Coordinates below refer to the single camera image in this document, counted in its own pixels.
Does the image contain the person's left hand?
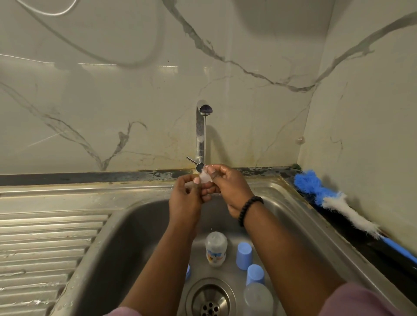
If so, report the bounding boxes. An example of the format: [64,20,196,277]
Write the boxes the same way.
[168,172,216,229]

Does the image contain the person's right hand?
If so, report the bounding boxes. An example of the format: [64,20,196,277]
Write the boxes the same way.
[205,163,259,220]

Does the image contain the clear silicone teat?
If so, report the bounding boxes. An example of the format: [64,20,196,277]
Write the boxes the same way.
[199,166,215,185]

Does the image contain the cartoon print baby bottle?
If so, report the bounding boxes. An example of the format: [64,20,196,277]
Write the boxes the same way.
[205,231,229,268]

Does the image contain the blue cylindrical bottle cap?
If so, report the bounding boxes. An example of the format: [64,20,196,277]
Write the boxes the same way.
[245,263,266,286]
[236,241,254,271]

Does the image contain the blue and white bottle brush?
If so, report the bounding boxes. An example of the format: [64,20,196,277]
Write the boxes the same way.
[293,170,417,264]

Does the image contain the translucent bottle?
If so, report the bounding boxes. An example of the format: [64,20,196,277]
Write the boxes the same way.
[243,282,275,316]

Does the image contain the person's right forearm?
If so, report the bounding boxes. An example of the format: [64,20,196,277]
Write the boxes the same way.
[242,205,346,316]

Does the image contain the person's left forearm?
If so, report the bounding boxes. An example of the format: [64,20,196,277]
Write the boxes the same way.
[120,218,199,316]

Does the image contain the chrome sink faucet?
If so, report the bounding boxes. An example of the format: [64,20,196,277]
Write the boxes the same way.
[186,101,214,174]

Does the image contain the metal sink drain strainer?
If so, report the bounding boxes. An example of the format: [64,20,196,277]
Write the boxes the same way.
[185,277,238,316]

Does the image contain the pink shirt sleeve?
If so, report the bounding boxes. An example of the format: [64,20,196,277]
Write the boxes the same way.
[319,282,410,316]
[104,306,142,316]

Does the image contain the stainless steel sink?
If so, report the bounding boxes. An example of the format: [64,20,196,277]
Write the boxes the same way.
[0,176,417,316]

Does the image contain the black bead bracelet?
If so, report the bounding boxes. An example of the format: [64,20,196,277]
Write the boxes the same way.
[237,196,265,229]

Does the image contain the white cable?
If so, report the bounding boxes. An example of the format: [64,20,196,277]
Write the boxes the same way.
[16,0,79,18]

